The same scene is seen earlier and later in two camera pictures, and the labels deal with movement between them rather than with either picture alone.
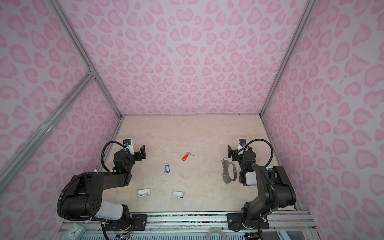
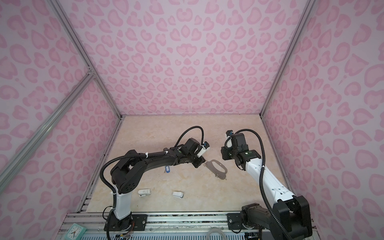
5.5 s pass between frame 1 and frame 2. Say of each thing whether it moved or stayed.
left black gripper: moved
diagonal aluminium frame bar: stayed
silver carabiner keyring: moved
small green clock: stayed
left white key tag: stayed
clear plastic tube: stayed
